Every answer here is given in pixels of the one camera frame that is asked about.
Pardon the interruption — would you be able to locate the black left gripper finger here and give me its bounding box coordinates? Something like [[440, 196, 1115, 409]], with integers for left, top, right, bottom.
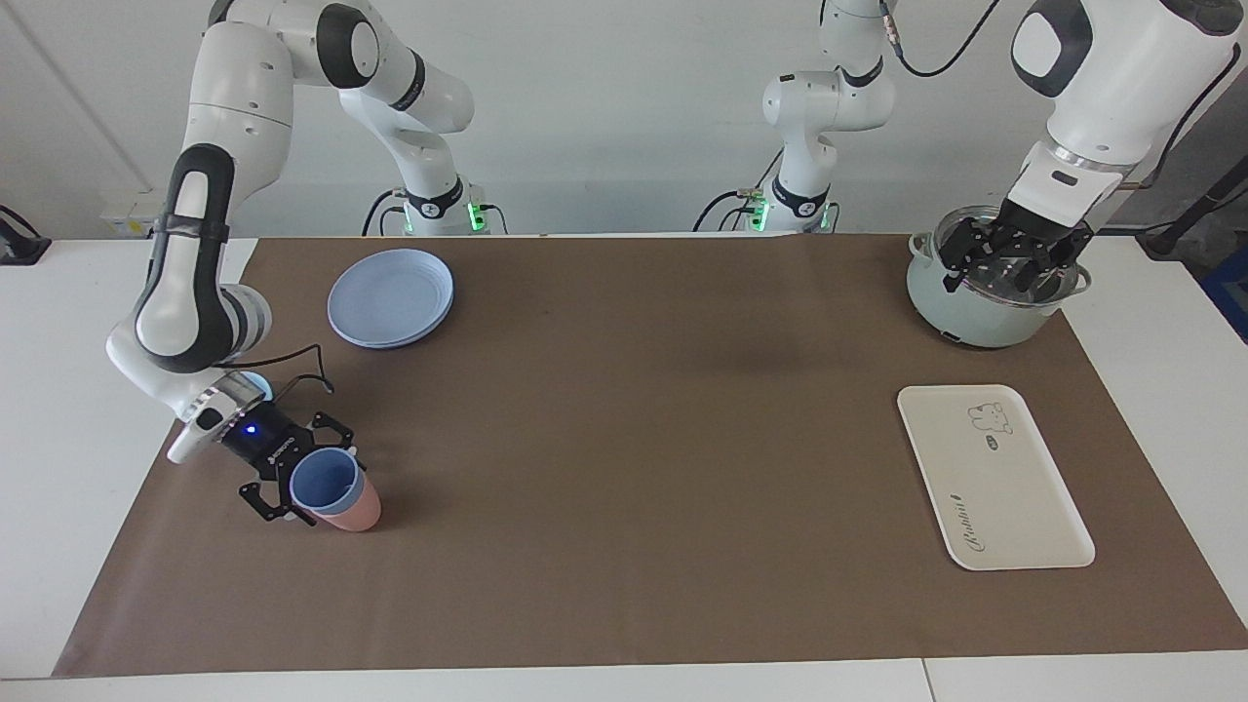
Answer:
[[239, 472, 319, 529], [301, 410, 358, 452]]

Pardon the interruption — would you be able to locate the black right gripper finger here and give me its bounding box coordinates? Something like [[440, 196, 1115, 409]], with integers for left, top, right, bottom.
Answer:
[[1013, 253, 1084, 294], [941, 218, 996, 294]]

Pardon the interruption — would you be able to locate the blue ribbed cup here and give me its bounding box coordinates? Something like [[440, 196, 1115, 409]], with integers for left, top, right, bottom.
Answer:
[[290, 448, 367, 516]]

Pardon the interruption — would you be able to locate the pink cup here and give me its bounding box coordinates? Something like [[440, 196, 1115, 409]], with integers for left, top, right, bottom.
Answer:
[[312, 476, 383, 532]]

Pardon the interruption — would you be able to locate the cream tray with rabbit print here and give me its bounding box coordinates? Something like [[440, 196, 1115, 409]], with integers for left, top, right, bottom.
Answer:
[[897, 384, 1096, 571]]

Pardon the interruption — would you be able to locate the pale green cooking pot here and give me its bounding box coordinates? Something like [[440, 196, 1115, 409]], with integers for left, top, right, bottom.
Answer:
[[907, 205, 1093, 349]]

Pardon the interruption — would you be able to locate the pale blue plate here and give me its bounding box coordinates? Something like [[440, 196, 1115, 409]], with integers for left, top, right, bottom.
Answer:
[[328, 249, 455, 350]]

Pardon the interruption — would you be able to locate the black stand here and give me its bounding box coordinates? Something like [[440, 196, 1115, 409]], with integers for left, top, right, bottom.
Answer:
[[1136, 156, 1248, 259]]

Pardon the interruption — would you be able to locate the blue crate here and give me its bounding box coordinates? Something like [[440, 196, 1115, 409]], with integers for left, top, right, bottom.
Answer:
[[1201, 244, 1248, 344]]

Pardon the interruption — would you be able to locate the brown paper table mat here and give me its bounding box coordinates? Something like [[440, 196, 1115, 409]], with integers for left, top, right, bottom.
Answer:
[[51, 234, 1248, 679]]

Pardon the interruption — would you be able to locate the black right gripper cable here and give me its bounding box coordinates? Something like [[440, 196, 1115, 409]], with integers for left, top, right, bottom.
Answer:
[[258, 343, 337, 403]]

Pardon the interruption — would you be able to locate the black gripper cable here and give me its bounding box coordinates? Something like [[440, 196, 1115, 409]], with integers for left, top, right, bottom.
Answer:
[[258, 343, 337, 403], [882, 0, 1248, 191]]

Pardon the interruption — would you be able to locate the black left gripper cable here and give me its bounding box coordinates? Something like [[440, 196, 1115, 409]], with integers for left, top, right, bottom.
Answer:
[[882, 0, 1248, 191]]

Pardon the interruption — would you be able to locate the black base cable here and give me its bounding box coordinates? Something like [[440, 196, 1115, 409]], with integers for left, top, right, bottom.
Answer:
[[694, 187, 776, 233], [362, 187, 409, 237]]

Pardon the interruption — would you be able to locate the white wall socket strip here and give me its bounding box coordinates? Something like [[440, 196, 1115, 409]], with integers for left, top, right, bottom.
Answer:
[[100, 195, 172, 240]]

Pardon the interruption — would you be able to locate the black clamp mount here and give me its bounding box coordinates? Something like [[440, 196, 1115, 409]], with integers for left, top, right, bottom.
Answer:
[[0, 205, 52, 266]]

